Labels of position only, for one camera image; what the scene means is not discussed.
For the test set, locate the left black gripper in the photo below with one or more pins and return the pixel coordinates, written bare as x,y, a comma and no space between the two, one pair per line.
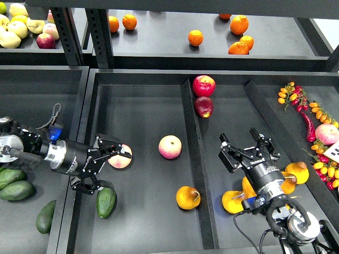
85,162

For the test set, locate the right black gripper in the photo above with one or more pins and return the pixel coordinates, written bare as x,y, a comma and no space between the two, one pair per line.
262,174

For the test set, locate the dark green avocado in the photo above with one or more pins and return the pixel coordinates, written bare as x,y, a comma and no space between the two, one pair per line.
105,201

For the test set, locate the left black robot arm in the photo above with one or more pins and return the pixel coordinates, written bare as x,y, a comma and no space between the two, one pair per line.
34,145

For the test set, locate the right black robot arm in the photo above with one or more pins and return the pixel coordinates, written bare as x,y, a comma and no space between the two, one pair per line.
290,223

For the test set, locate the yellow pear behind gripper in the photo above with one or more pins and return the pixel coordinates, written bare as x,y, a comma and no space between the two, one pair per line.
248,190

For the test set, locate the yellow pear with brown top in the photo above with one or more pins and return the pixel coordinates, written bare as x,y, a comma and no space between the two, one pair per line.
289,183

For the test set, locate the dark avocado bottom left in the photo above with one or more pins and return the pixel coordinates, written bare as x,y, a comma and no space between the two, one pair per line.
45,218

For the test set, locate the green avocado lower left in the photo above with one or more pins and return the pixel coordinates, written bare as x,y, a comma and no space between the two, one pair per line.
17,191

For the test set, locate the green avocado middle left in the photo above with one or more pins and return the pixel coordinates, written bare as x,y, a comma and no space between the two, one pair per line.
9,176

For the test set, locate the pink apple left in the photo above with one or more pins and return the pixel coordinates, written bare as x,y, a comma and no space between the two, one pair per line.
119,161

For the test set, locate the pink apple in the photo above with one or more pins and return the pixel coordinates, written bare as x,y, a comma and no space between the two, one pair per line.
170,147
119,161

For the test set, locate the dark red apple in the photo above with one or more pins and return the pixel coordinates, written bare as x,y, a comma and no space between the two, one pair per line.
203,106

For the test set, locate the bright red apple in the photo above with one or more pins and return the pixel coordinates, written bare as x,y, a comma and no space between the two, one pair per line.
203,85

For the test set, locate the red chili pepper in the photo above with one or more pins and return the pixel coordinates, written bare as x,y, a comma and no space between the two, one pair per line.
310,132

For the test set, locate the pink apple centre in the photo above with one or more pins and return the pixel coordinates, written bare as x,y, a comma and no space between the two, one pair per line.
170,147

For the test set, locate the orange red tomato bunch upper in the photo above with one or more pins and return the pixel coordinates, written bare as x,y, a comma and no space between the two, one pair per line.
295,95

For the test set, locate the black large divided tray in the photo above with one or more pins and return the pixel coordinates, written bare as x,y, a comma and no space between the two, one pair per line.
140,107

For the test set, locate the orange tomato vine middle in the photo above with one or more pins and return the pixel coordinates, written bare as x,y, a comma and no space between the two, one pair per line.
322,115

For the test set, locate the pink peach right bin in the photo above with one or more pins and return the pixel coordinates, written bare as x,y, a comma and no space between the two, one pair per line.
327,134

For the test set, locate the cherry tomato bunch lower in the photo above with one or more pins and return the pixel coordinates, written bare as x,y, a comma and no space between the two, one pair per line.
326,169

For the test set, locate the white marker card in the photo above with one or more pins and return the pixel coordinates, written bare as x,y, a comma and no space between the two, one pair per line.
333,152

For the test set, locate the orange front right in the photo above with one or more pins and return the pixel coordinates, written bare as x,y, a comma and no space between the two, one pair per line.
238,48

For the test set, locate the orange right small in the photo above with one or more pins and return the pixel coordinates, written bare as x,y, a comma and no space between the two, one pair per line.
248,40

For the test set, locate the black left tray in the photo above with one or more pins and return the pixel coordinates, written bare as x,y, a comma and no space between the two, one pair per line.
28,94

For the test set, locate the orange centre shelf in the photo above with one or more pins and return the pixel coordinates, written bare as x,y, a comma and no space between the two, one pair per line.
195,38

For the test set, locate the large orange top right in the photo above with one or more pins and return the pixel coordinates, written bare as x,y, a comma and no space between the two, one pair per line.
239,24

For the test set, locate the orange partly hidden top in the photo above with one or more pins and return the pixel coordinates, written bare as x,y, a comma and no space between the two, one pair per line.
224,16

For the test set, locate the red apple on shelf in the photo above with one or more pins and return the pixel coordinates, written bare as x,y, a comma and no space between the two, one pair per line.
46,41

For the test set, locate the orange left edge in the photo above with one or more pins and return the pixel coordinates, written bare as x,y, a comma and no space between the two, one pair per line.
113,24

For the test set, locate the pink peach on shelf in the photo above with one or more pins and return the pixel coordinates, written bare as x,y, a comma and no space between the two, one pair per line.
51,29

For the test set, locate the pale yellow apple right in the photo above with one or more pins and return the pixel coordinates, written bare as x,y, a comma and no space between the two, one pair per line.
35,26

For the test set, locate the pale yellow apple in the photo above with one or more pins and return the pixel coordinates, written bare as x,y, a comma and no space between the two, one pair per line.
35,26
19,28

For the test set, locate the pale yellow apple middle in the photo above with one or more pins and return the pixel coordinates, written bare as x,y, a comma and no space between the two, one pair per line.
19,28

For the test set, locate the black shelf upright post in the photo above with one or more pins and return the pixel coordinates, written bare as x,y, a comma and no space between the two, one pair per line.
98,24

